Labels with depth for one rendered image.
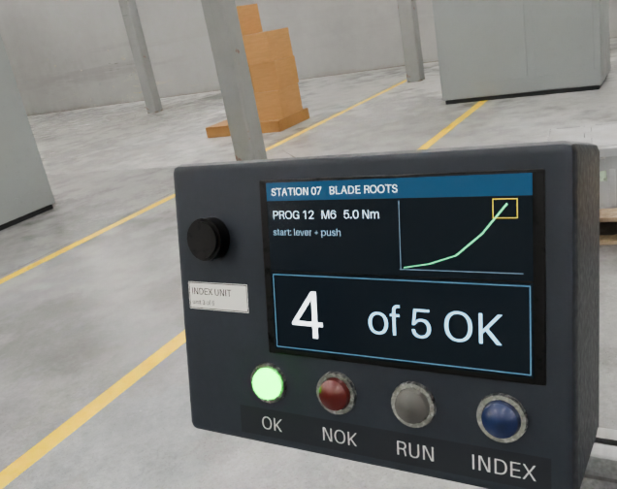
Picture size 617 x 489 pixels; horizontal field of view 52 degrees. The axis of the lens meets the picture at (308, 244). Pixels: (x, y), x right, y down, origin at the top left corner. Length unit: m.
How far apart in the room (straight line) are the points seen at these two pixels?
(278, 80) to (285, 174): 8.05
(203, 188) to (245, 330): 0.10
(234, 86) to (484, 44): 3.11
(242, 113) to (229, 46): 0.63
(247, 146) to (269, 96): 2.10
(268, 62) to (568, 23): 3.54
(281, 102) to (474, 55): 2.45
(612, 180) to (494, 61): 4.65
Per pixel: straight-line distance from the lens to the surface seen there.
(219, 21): 6.39
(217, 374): 0.45
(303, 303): 0.40
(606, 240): 3.53
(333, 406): 0.40
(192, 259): 0.45
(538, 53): 7.91
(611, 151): 3.48
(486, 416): 0.36
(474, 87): 8.12
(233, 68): 6.38
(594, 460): 0.45
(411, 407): 0.38
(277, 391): 0.42
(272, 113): 8.51
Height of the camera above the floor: 1.33
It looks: 19 degrees down
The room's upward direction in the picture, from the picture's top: 11 degrees counter-clockwise
